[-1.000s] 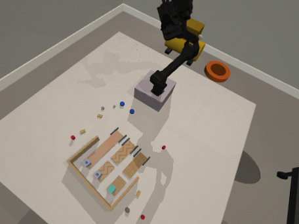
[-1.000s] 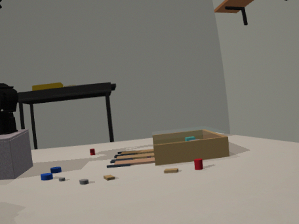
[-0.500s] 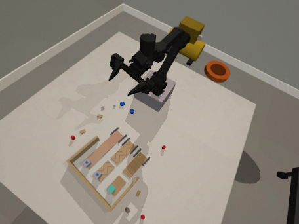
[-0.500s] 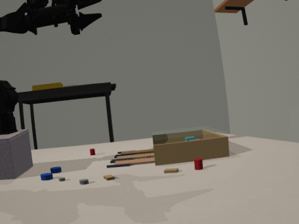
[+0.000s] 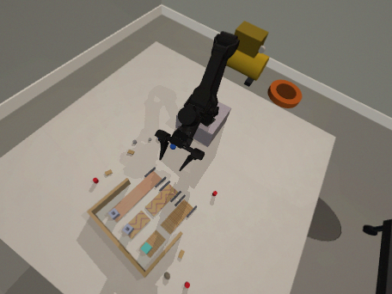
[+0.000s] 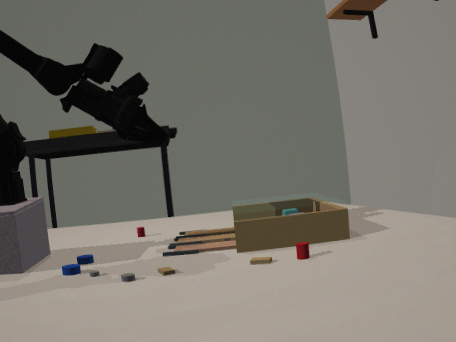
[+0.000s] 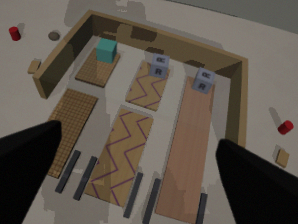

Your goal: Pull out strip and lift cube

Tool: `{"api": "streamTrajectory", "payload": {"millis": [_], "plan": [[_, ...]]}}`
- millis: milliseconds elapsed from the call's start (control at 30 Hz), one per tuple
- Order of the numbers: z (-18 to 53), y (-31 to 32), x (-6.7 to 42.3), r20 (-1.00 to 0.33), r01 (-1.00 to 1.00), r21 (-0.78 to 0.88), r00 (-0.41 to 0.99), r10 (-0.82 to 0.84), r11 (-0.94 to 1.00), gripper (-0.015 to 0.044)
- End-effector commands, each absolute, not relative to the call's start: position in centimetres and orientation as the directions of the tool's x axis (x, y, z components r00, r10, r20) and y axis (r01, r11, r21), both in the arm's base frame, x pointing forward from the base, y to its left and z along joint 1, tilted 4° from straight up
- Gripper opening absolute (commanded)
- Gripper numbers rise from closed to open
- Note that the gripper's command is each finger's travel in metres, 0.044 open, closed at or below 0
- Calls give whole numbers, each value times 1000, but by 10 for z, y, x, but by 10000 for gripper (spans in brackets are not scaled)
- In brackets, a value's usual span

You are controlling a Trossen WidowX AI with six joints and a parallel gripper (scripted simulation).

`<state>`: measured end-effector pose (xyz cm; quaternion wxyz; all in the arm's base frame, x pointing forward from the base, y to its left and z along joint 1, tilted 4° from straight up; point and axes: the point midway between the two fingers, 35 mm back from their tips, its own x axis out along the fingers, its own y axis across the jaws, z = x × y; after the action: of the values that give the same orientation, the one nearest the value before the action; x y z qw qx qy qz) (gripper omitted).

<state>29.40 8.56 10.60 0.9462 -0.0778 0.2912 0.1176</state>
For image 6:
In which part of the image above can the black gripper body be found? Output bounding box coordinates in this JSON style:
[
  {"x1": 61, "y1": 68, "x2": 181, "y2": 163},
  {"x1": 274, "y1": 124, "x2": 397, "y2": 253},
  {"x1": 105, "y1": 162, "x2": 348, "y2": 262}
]
[{"x1": 90, "y1": 89, "x2": 143, "y2": 140}]

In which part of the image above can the small yellow-brown flat block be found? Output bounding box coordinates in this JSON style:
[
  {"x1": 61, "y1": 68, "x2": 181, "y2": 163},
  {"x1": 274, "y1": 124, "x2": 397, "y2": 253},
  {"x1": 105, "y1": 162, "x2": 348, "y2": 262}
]
[{"x1": 158, "y1": 267, "x2": 176, "y2": 276}]

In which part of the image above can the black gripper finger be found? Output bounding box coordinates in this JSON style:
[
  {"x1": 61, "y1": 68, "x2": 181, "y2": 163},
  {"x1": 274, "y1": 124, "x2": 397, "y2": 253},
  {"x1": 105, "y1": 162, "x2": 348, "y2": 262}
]
[
  {"x1": 128, "y1": 104, "x2": 169, "y2": 140},
  {"x1": 128, "y1": 134, "x2": 165, "y2": 144}
]

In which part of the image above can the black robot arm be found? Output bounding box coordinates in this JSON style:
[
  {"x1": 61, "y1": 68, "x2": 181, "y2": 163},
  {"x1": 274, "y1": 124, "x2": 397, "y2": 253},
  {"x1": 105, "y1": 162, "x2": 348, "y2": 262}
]
[{"x1": 0, "y1": 30, "x2": 149, "y2": 206}]

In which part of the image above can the tan cube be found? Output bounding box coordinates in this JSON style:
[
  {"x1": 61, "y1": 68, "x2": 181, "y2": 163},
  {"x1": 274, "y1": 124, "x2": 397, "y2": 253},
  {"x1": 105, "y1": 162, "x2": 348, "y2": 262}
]
[{"x1": 250, "y1": 257, "x2": 272, "y2": 265}]

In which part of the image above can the dark blue short cylinder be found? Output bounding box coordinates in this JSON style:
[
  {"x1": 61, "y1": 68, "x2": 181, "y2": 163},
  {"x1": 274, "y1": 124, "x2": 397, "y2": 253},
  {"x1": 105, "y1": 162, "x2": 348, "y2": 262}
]
[
  {"x1": 62, "y1": 264, "x2": 81, "y2": 276},
  {"x1": 77, "y1": 254, "x2": 94, "y2": 265}
]

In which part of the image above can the grey short cylinder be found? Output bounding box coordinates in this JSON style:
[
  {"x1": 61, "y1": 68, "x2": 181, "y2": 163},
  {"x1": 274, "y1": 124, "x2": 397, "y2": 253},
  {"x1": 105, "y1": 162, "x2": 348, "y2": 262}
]
[{"x1": 121, "y1": 273, "x2": 135, "y2": 282}]

